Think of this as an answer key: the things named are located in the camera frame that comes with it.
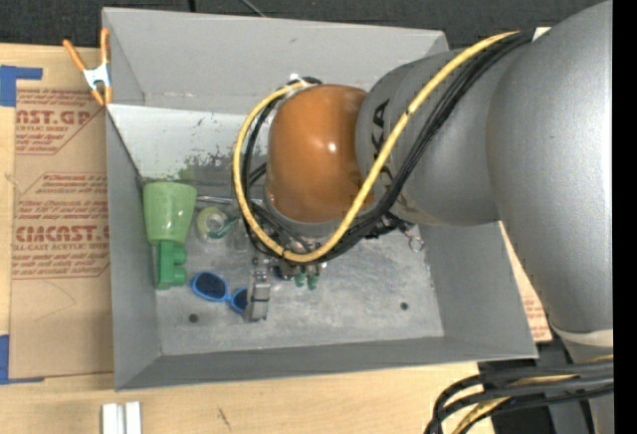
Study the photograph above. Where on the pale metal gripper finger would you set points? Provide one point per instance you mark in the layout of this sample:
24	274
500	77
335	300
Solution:
253	302
265	295

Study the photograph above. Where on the blue sunglasses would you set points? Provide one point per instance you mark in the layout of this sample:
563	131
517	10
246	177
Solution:
208	285

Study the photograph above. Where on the grey metal bin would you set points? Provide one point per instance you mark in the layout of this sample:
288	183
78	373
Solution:
348	322

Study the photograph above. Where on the clear round thing green rim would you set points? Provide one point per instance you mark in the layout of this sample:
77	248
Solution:
213	222

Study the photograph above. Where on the green toy block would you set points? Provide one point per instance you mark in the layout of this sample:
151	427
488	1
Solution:
170	268

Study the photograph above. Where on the pale green plastic cup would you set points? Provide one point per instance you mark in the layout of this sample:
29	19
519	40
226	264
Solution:
168	210

